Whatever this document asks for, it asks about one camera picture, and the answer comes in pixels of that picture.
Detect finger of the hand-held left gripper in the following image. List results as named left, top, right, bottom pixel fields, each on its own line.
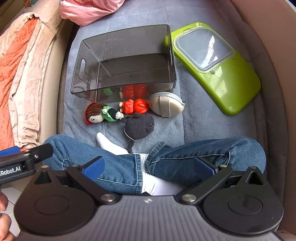
left=0, top=146, right=21, bottom=157
left=22, top=143, right=54, bottom=160

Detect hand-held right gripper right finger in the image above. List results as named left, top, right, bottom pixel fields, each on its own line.
left=179, top=156, right=266, bottom=205

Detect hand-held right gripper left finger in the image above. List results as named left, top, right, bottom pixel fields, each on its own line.
left=35, top=156, right=117, bottom=205

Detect grey zip pouch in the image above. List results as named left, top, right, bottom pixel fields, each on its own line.
left=148, top=91, right=185, bottom=118

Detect red toy figure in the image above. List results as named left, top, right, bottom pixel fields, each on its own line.
left=119, top=98, right=149, bottom=114

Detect green lid with clear window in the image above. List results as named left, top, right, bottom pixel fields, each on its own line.
left=164, top=22, right=262, bottom=116

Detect transparent grey storage box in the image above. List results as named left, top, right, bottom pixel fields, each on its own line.
left=70, top=24, right=178, bottom=102

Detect person's left hand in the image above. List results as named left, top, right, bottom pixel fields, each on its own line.
left=0, top=192, right=16, bottom=241

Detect person's right leg blue jeans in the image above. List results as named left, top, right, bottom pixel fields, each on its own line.
left=144, top=136, right=266, bottom=193

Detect white sock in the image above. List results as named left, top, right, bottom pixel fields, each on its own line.
left=95, top=132, right=149, bottom=168
left=140, top=173, right=185, bottom=196

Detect crochet doll with red hat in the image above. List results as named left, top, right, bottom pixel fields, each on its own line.
left=84, top=102, right=126, bottom=126

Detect black plush toy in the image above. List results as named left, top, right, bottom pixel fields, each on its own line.
left=120, top=113, right=155, bottom=154

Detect orange and beige blanket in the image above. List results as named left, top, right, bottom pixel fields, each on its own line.
left=0, top=11, right=64, bottom=151

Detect pink printed quilt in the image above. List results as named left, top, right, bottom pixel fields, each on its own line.
left=60, top=0, right=117, bottom=26

